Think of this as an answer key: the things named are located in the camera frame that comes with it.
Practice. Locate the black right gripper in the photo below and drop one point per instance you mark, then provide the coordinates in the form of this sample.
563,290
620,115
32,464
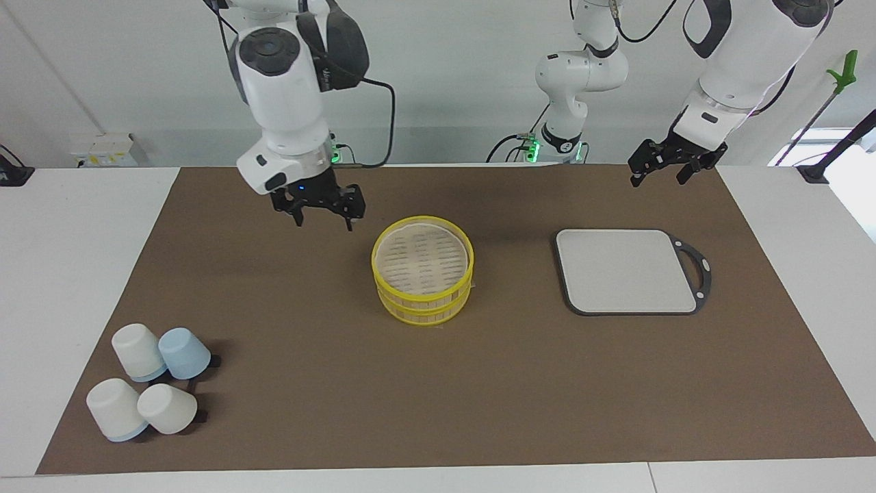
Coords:
316,193

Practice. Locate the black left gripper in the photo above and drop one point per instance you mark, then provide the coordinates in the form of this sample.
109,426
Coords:
684,150

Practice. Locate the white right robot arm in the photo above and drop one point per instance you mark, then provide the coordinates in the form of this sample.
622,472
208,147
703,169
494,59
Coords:
280,96

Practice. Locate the yellow round bamboo steamer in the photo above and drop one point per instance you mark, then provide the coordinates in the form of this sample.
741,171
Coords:
410,309

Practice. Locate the black clamp stand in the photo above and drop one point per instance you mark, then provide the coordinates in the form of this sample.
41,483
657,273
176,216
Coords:
814,172

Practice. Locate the brown table mat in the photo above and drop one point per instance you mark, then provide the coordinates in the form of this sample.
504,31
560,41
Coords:
308,383

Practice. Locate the green tipped grabber pole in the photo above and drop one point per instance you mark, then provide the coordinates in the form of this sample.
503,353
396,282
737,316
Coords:
847,72

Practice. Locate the light blue plastic cup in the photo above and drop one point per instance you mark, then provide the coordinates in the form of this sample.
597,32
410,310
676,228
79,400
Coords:
185,352

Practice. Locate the white socket box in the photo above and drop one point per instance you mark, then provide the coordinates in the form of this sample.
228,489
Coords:
109,147

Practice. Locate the white cup with blue rim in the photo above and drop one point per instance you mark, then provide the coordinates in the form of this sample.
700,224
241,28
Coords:
115,409
137,349

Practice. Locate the plain white plastic cup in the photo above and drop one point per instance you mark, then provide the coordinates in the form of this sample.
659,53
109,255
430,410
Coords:
168,409

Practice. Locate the black table clamp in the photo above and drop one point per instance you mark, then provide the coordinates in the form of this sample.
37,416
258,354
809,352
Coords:
14,174

